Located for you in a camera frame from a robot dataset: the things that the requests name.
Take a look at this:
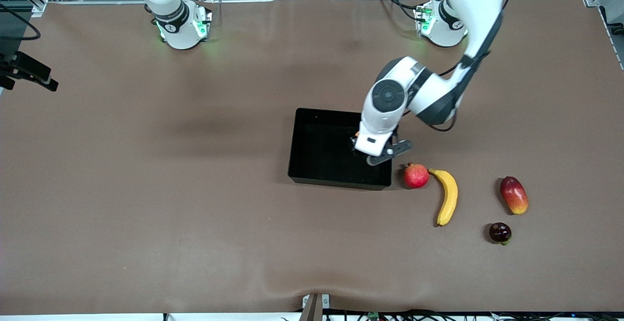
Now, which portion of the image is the black rectangular box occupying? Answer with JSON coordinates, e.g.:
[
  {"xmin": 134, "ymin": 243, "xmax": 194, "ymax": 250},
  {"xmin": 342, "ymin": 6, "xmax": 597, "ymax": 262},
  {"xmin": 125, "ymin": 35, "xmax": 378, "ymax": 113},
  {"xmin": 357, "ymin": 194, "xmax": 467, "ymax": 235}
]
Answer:
[{"xmin": 288, "ymin": 108, "xmax": 393, "ymax": 191}]

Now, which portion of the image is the yellow banana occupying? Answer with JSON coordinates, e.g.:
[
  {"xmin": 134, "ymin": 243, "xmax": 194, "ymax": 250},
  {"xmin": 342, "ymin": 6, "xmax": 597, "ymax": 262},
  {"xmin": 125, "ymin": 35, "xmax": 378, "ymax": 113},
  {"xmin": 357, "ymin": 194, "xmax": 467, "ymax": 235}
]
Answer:
[{"xmin": 428, "ymin": 168, "xmax": 459, "ymax": 227}]

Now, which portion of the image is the red pomegranate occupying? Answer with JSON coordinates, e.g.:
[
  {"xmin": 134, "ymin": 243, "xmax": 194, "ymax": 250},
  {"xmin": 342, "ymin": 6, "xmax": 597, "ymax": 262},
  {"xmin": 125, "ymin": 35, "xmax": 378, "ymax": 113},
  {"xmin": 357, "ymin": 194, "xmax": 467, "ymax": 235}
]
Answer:
[{"xmin": 403, "ymin": 162, "xmax": 430, "ymax": 189}]

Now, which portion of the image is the dark purple mangosteen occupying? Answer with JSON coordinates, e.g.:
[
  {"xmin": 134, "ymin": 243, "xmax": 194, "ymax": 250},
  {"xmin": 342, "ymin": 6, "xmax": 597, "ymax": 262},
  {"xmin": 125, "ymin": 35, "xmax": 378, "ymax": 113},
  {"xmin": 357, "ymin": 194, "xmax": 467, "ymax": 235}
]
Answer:
[{"xmin": 489, "ymin": 222, "xmax": 512, "ymax": 246}]

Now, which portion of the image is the red yellow mango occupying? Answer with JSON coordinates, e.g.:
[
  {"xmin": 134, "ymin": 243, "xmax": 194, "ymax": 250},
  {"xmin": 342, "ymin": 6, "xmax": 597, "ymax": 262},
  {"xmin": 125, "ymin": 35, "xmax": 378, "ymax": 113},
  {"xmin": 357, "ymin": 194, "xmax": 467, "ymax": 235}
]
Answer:
[{"xmin": 500, "ymin": 176, "xmax": 529, "ymax": 215}]

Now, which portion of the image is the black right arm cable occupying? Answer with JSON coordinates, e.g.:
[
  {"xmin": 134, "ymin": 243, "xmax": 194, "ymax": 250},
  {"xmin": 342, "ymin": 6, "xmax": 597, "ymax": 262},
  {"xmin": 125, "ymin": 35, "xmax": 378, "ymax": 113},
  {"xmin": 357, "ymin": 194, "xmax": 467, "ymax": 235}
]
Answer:
[{"xmin": 0, "ymin": 3, "xmax": 40, "ymax": 41}]

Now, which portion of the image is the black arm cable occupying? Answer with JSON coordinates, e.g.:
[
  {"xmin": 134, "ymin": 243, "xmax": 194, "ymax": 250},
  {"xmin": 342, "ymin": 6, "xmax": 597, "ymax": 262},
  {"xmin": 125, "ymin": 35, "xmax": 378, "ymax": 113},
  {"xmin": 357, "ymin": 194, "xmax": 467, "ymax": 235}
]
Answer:
[
  {"xmin": 0, "ymin": 3, "xmax": 40, "ymax": 41},
  {"xmin": 427, "ymin": 60, "xmax": 461, "ymax": 133}
]

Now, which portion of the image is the metal bracket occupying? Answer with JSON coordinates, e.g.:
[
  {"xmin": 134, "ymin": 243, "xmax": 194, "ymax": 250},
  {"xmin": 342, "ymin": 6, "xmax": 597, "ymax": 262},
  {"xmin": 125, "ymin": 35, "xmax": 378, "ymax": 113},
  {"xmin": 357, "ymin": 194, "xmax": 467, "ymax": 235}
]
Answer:
[{"xmin": 301, "ymin": 293, "xmax": 331, "ymax": 321}]

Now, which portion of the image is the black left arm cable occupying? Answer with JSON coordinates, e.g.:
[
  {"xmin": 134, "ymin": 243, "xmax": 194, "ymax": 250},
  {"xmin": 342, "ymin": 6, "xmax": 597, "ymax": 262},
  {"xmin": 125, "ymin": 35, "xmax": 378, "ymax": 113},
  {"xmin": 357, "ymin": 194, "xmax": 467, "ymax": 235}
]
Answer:
[{"xmin": 427, "ymin": 60, "xmax": 461, "ymax": 133}]

